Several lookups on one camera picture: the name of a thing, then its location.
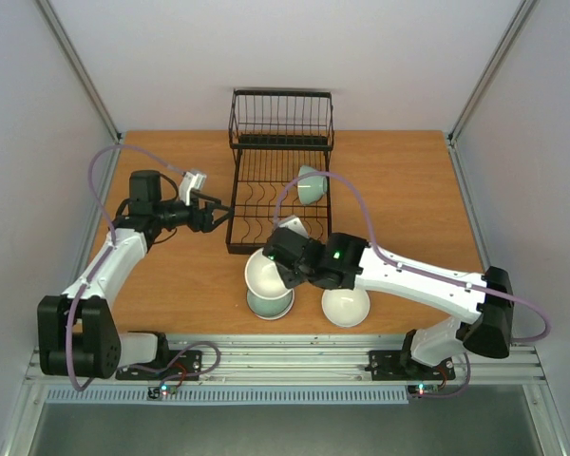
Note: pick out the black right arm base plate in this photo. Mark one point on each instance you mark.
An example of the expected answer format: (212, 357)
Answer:
(399, 366)

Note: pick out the orange bowl white inside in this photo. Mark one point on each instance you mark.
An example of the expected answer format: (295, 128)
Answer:
(262, 277)

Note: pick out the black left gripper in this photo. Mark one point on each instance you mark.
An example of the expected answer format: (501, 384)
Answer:
(206, 224)

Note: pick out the grey slotted cable duct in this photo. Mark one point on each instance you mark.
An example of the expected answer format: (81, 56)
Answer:
(231, 395)

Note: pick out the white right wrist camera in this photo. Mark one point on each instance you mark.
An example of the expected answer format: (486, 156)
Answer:
(295, 224)

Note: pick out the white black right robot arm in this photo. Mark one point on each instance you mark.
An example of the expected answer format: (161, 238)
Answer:
(479, 311)

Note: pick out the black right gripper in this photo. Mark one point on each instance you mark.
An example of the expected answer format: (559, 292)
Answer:
(291, 274)

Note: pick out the aluminium rail frame front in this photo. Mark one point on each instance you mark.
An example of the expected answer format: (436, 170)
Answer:
(313, 359)

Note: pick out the black wire dish rack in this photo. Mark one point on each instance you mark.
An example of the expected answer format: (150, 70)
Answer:
(272, 133)

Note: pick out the green circuit board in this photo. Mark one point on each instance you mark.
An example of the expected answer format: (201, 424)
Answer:
(164, 391)
(423, 389)

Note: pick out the plain mint green bowl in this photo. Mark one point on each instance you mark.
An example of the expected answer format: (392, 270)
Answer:
(313, 189)

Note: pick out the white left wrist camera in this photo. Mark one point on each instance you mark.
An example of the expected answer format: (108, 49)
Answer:
(192, 180)

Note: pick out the right green circuit board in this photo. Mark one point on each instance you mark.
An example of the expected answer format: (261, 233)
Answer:
(423, 389)

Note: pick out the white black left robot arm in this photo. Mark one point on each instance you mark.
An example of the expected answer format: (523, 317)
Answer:
(77, 335)

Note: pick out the left green circuit board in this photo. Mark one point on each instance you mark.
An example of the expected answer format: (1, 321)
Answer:
(164, 391)

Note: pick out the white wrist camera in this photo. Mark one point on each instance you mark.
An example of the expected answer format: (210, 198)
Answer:
(192, 180)
(295, 224)

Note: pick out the green patterned bowl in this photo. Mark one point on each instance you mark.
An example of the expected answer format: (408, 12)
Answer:
(270, 309)

